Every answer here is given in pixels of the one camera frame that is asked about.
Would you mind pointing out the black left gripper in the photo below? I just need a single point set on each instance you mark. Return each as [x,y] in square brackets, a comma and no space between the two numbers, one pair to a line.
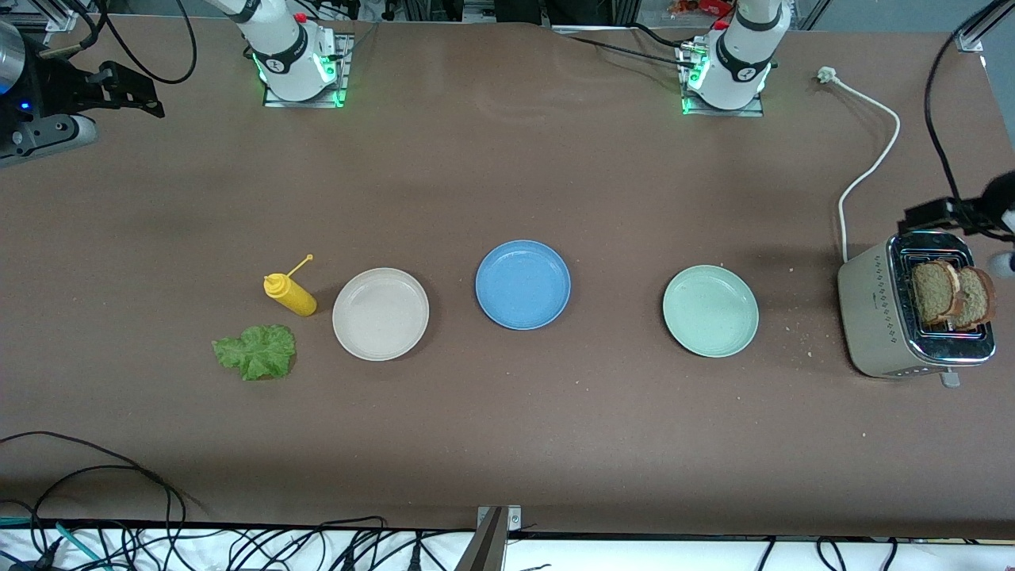
[972,213]

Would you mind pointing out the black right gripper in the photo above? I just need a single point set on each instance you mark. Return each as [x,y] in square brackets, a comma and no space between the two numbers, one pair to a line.
[57,86]

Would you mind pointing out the brown bread slice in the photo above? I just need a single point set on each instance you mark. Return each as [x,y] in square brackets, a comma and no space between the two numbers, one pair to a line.
[975,300]
[932,292]

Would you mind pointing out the yellow mustard squeeze bottle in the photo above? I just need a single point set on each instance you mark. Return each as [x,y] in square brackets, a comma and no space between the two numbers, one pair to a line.
[292,295]

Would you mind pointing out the green lettuce leaf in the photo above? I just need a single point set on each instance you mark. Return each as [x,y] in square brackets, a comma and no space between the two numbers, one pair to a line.
[258,351]

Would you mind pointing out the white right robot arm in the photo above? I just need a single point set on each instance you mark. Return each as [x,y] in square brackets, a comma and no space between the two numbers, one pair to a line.
[285,59]

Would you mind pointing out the light green round plate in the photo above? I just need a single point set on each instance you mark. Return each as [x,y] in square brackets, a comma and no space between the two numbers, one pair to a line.
[710,311]

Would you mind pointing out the beige round plate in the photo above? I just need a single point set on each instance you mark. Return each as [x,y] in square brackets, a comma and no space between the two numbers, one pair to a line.
[381,314]

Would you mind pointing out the blue round plate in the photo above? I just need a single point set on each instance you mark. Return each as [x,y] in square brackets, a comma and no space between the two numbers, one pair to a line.
[522,284]

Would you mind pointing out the beige chrome toaster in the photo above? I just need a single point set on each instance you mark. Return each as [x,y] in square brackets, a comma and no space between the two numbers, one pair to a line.
[872,317]

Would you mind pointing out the aluminium frame profile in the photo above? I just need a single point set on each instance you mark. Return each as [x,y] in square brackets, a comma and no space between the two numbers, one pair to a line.
[55,20]
[975,32]

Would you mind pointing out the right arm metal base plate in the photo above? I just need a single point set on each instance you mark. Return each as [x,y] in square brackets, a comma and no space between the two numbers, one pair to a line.
[342,71]

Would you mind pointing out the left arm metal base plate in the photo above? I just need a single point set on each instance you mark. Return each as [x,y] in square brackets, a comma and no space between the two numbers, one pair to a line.
[753,109]

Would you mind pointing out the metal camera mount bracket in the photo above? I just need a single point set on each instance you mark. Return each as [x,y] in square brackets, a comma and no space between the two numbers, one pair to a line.
[492,539]

